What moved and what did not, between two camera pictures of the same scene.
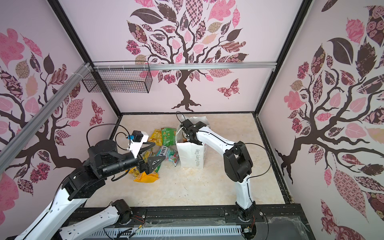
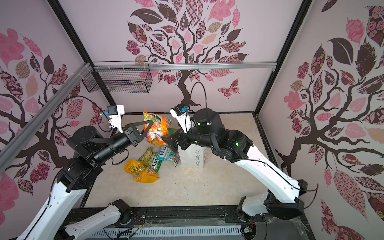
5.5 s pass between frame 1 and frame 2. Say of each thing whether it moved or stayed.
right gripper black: moved
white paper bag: stayed
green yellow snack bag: stayed
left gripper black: moved
